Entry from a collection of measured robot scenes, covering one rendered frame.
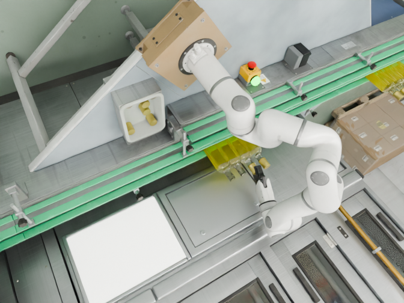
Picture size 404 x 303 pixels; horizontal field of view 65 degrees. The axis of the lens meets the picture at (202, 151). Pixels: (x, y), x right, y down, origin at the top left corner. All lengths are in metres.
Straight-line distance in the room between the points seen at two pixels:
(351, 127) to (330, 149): 4.17
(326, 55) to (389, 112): 3.94
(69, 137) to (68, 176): 0.16
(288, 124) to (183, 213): 0.68
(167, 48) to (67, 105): 0.97
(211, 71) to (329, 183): 0.50
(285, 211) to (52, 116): 1.30
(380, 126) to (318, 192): 4.44
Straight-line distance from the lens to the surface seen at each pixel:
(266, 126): 0.98
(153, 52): 1.08
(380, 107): 5.66
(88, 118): 1.29
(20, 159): 1.77
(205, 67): 1.08
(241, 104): 0.98
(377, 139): 5.24
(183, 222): 1.42
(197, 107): 1.39
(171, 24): 1.09
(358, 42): 1.98
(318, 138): 1.00
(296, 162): 1.70
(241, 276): 1.42
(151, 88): 1.22
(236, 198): 1.49
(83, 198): 1.33
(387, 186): 5.84
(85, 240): 1.44
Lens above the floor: 1.60
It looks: 27 degrees down
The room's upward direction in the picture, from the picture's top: 146 degrees clockwise
